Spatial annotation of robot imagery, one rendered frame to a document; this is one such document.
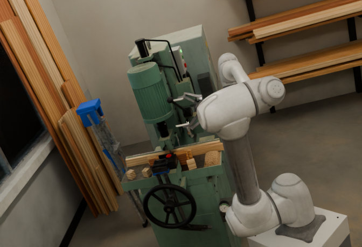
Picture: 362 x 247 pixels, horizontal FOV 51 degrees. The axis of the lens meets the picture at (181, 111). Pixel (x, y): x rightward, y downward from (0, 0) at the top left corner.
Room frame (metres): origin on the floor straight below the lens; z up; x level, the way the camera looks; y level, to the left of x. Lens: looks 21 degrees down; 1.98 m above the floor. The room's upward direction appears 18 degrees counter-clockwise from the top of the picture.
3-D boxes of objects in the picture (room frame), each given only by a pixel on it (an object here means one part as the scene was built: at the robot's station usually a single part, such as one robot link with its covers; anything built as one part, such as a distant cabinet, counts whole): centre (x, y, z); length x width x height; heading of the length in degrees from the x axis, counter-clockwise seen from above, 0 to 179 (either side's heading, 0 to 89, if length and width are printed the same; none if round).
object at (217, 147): (2.00, 0.02, 0.92); 0.54 x 0.02 x 0.04; 76
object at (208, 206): (2.15, 0.11, 0.36); 0.58 x 0.45 x 0.71; 166
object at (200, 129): (2.17, -0.06, 1.02); 0.09 x 0.07 x 0.12; 76
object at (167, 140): (2.05, 0.13, 1.02); 0.14 x 0.07 x 0.09; 166
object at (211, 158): (1.89, -0.09, 0.92); 0.14 x 0.09 x 0.04; 166
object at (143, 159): (2.05, 0.13, 0.92); 0.60 x 0.02 x 0.05; 76
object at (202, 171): (1.93, 0.16, 0.87); 0.61 x 0.30 x 0.06; 76
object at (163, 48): (2.31, 0.07, 1.16); 0.22 x 0.22 x 0.72; 76
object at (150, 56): (2.17, 0.10, 1.54); 0.08 x 0.08 x 0.17; 76
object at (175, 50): (2.31, -0.08, 1.40); 0.10 x 0.06 x 0.16; 166
